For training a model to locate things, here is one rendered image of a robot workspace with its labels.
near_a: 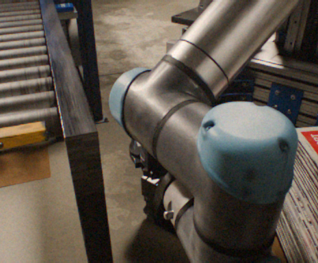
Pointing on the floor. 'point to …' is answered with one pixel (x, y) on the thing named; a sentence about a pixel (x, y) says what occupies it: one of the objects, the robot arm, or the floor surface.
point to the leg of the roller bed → (95, 227)
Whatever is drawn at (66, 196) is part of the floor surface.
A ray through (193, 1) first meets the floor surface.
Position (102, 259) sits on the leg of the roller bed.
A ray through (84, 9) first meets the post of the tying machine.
